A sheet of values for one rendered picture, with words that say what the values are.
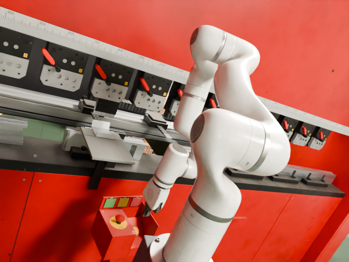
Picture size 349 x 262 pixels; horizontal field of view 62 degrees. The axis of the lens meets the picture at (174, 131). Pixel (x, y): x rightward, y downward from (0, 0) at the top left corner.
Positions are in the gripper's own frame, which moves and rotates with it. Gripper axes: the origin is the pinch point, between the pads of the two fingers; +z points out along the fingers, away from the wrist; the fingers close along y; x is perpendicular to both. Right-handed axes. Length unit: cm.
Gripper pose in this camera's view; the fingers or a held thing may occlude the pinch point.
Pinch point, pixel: (146, 211)
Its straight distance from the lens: 123.5
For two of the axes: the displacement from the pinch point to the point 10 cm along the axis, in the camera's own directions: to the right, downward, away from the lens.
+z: -4.2, 8.3, 3.6
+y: 4.8, 5.4, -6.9
